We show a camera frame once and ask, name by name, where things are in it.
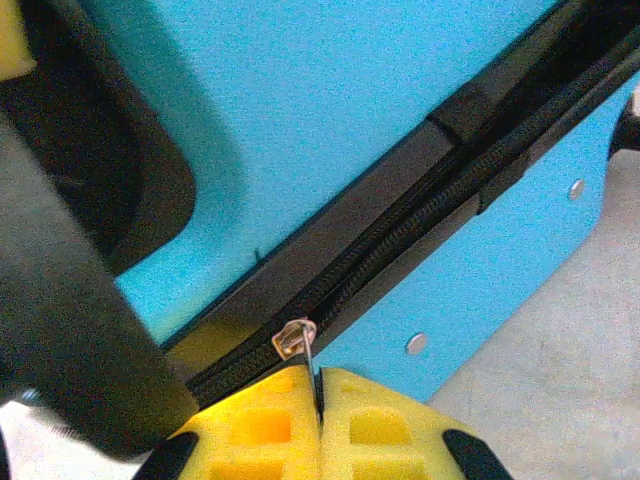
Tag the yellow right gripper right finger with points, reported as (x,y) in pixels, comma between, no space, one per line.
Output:
(390,430)

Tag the silver zipper pull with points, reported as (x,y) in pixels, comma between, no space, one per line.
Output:
(292,340)

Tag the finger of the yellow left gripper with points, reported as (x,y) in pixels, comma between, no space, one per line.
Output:
(100,125)

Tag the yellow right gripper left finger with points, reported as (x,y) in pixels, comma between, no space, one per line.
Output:
(250,430)

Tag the blue hard-shell suitcase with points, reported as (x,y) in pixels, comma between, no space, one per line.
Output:
(350,100)

